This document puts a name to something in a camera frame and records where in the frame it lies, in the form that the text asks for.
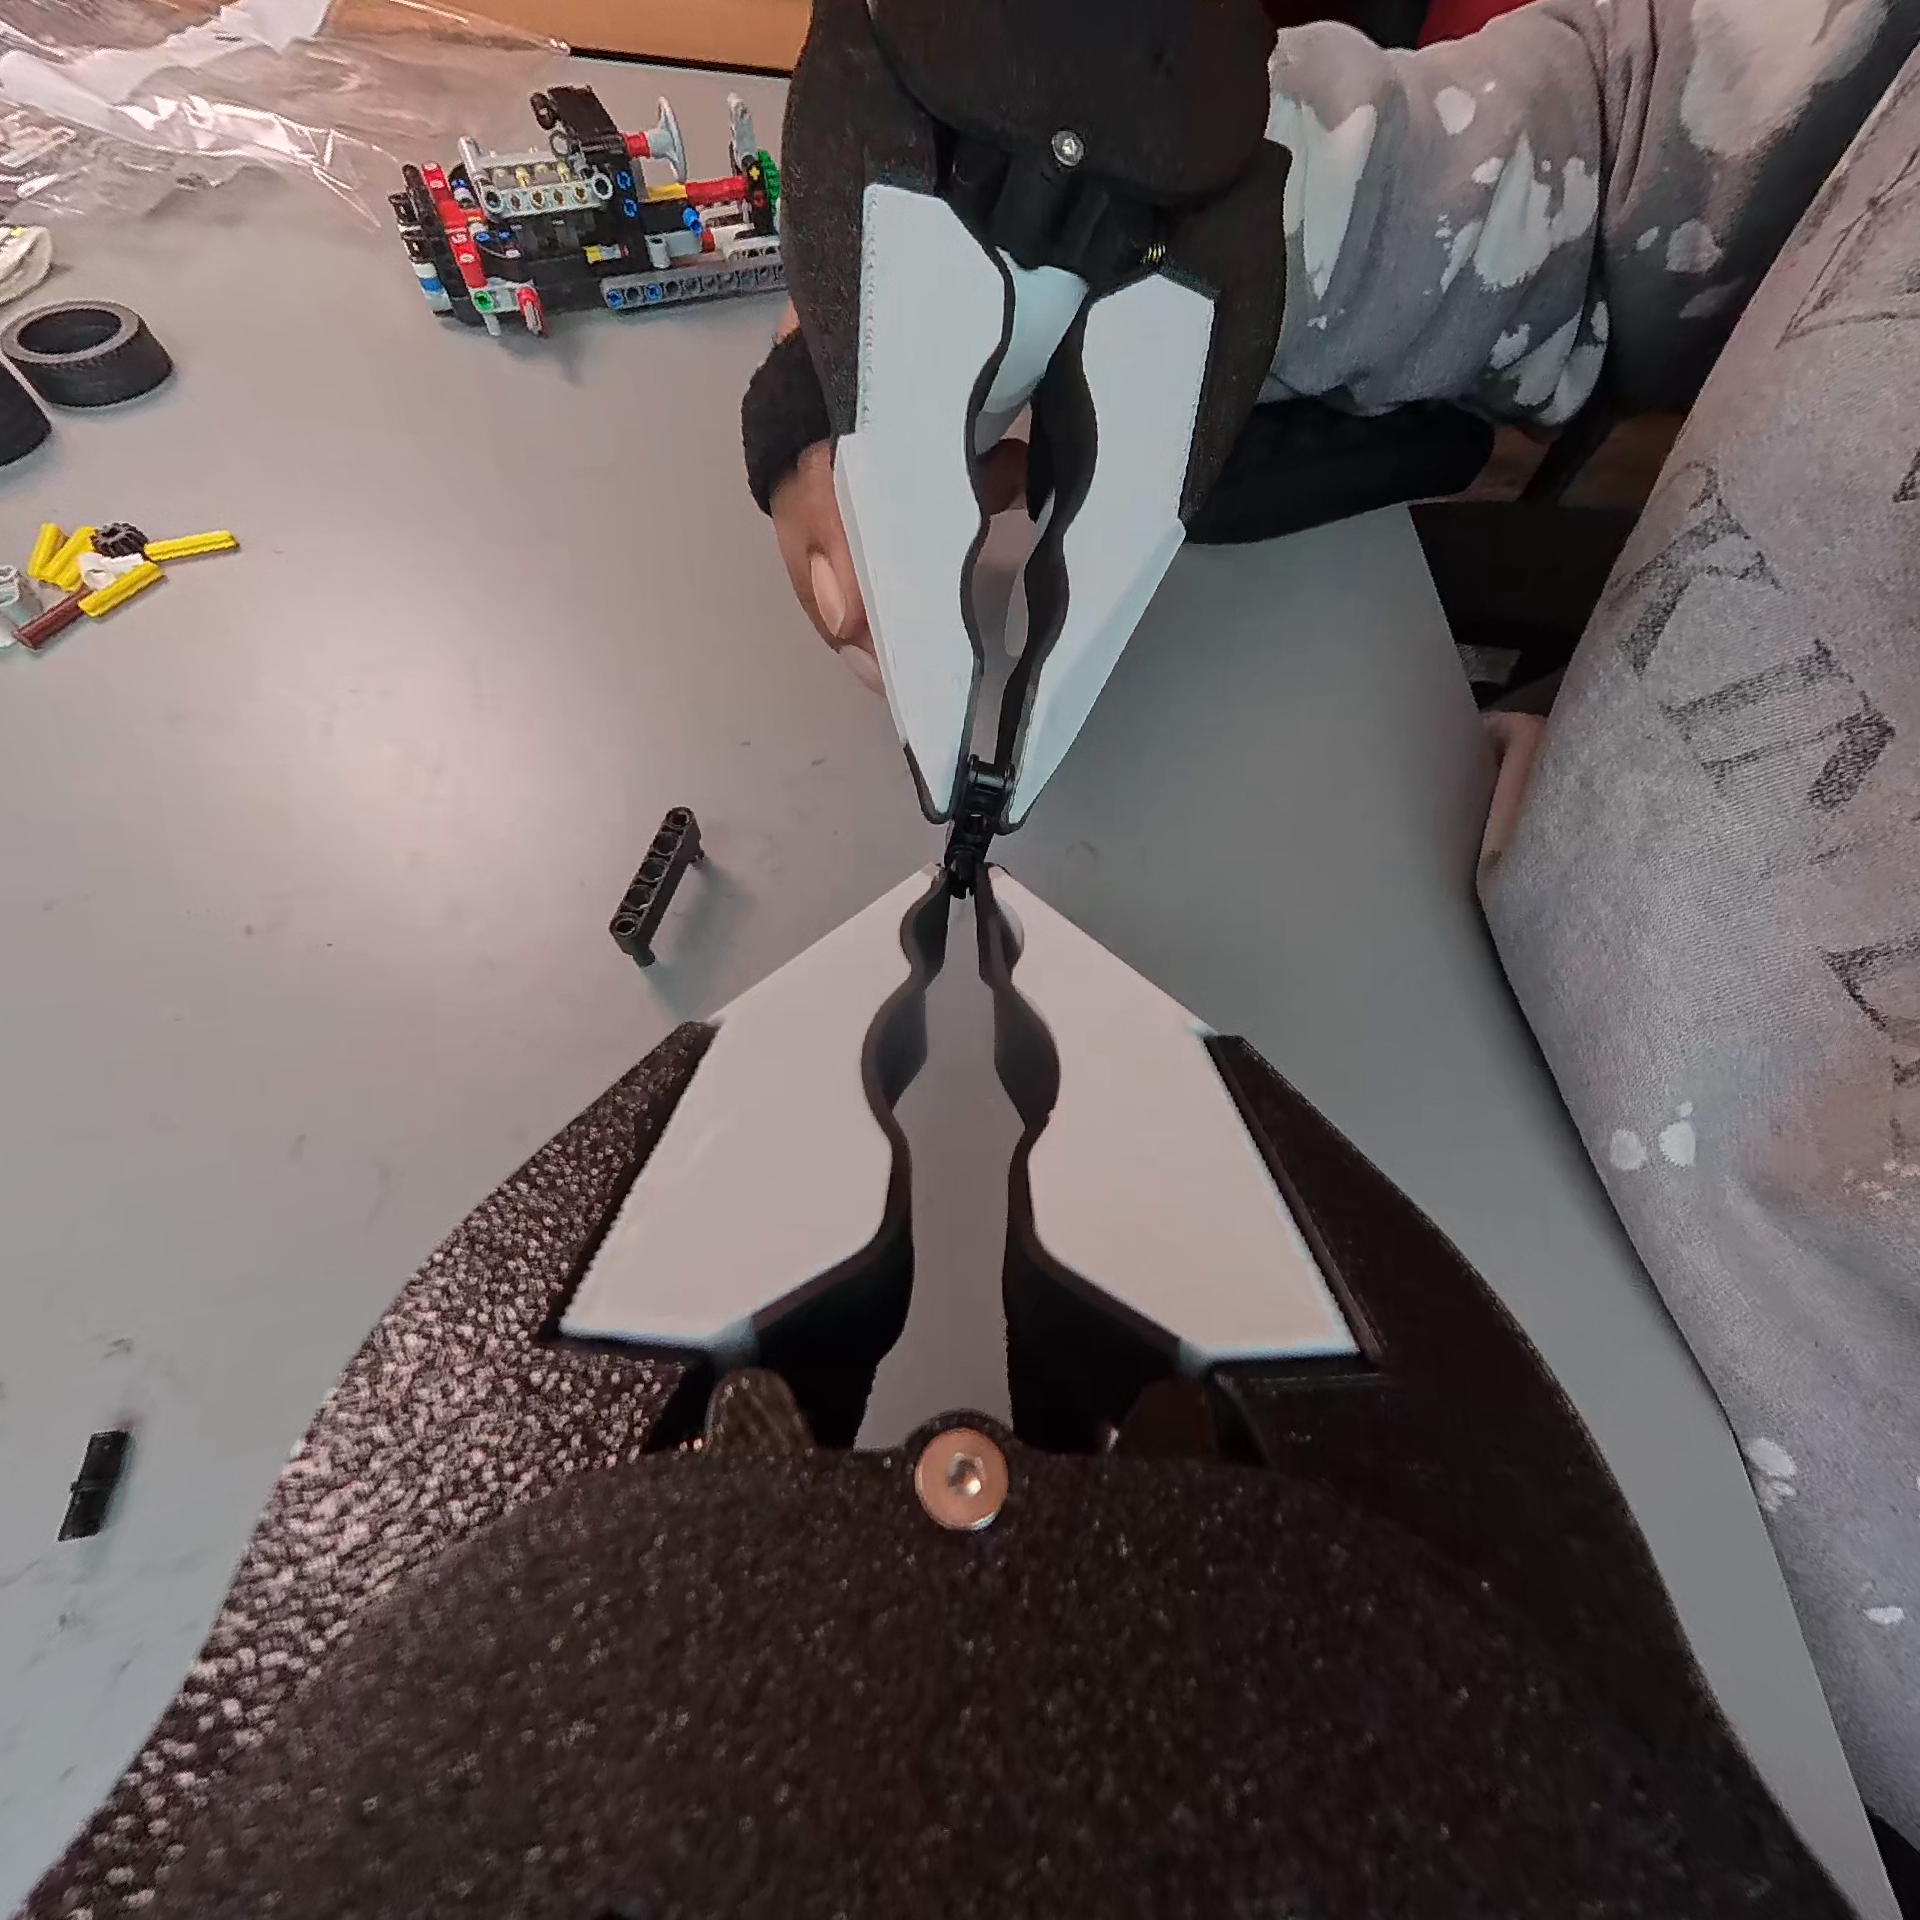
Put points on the small black brick connector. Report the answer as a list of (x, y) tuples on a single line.
[(92, 1484)]

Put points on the person's right forearm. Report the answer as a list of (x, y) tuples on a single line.
[(1425, 225)]

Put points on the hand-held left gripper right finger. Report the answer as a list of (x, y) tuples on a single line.
[(1184, 1201)]

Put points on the black brick pin connector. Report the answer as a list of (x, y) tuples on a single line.
[(983, 788)]

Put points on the person's grey sweatshirt torso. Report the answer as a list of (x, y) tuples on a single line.
[(1723, 901)]

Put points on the person's right hand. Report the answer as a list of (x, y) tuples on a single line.
[(833, 585)]

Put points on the grey desk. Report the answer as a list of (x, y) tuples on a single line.
[(375, 1049)]

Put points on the black chair armrest pad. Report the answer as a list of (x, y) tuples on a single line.
[(1348, 474)]

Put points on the multicoloured brick car chassis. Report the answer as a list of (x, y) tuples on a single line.
[(570, 225)]

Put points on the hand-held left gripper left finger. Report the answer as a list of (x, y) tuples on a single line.
[(721, 1185)]

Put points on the clear plastic bag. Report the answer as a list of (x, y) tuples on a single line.
[(225, 106)]

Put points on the pile of yellow brick pieces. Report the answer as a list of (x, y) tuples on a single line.
[(187, 545)]

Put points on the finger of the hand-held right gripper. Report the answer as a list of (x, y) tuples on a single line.
[(1131, 481), (907, 450)]

